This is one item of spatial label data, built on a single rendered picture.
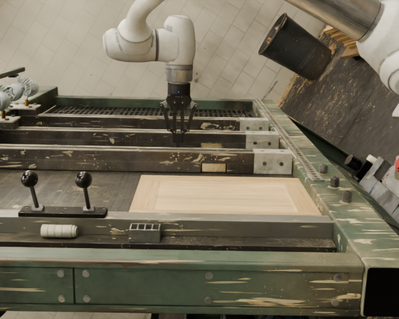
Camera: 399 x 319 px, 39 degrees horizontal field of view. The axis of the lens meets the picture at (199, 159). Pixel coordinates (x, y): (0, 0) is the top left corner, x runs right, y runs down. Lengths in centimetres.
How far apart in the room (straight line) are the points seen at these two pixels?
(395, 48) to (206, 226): 59
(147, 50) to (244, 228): 71
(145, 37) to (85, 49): 514
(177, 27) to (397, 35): 73
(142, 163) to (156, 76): 502
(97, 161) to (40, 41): 517
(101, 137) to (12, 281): 109
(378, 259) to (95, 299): 55
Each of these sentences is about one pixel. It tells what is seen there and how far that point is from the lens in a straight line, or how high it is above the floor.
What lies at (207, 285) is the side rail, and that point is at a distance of 109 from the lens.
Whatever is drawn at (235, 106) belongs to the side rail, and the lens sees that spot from 313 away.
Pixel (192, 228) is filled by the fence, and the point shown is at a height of 117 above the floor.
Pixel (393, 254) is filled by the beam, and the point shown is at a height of 85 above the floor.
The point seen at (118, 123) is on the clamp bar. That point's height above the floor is 146.
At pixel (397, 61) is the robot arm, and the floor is 99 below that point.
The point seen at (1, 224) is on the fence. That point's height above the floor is 155.
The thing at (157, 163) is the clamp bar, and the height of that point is 128.
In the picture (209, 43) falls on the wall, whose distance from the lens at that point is 689.
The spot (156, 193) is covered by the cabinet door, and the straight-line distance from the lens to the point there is 155.
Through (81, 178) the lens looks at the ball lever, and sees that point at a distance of 124.
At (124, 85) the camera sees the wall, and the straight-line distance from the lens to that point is 681.
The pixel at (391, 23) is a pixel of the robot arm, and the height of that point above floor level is 104.
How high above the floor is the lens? 142
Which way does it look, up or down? 8 degrees down
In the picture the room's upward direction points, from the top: 59 degrees counter-clockwise
